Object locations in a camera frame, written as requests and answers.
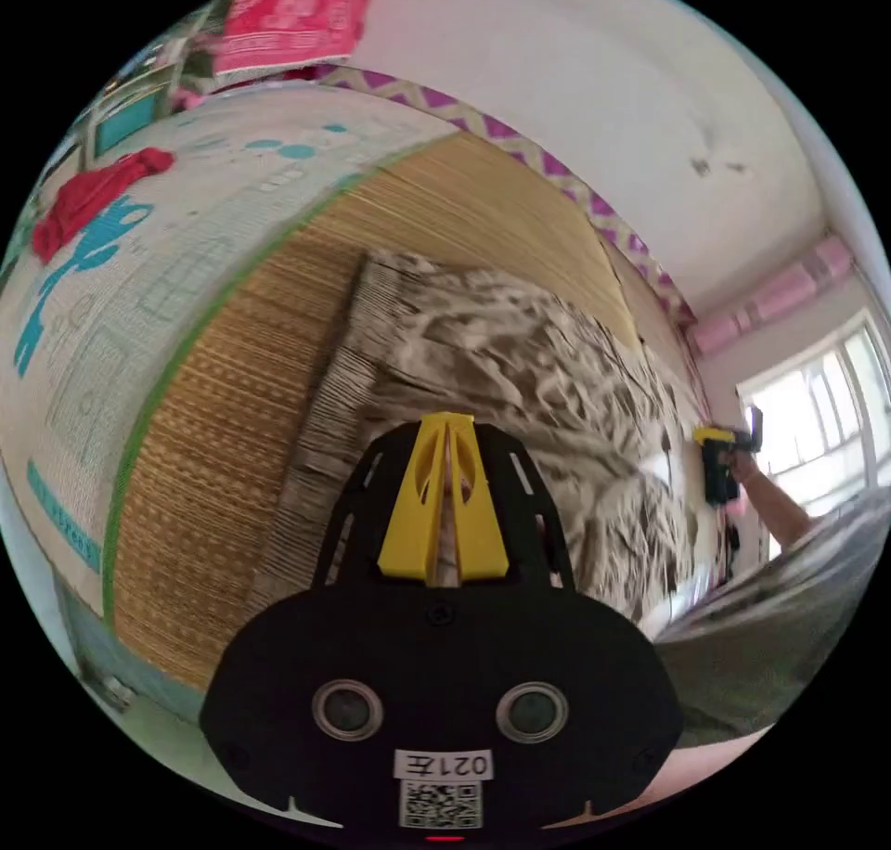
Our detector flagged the person's body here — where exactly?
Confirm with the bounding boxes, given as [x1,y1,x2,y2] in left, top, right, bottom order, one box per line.
[652,495,891,743]

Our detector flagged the person's right hand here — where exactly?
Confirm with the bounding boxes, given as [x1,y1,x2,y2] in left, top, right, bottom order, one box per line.
[723,445,764,491]

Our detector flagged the red garment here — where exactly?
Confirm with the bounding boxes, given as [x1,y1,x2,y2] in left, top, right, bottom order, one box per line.
[31,147,175,265]

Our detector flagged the person's right forearm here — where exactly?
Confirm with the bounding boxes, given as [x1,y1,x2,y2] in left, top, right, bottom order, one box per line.
[739,470,814,560]

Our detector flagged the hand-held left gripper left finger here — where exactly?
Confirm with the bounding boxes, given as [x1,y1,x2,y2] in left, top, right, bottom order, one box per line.
[378,412,446,580]

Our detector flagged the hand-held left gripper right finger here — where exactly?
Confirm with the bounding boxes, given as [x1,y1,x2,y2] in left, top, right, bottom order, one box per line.
[445,412,510,580]

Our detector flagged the bed with woven mat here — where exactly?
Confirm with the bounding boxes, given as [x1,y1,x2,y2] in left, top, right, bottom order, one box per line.
[0,63,713,715]

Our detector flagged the window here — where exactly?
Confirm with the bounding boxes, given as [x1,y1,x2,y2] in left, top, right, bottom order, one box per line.
[737,306,891,500]

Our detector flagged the light brown corduroy pants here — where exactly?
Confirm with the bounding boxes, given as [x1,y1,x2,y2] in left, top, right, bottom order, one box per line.
[253,251,705,630]

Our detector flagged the pink curtain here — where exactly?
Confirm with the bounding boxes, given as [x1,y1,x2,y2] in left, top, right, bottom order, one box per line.
[689,236,858,361]

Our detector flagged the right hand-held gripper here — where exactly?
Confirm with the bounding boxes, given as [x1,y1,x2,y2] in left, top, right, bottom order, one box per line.
[692,426,742,509]

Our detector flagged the pink printed blanket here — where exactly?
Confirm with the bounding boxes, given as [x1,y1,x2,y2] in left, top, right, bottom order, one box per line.
[212,0,381,80]

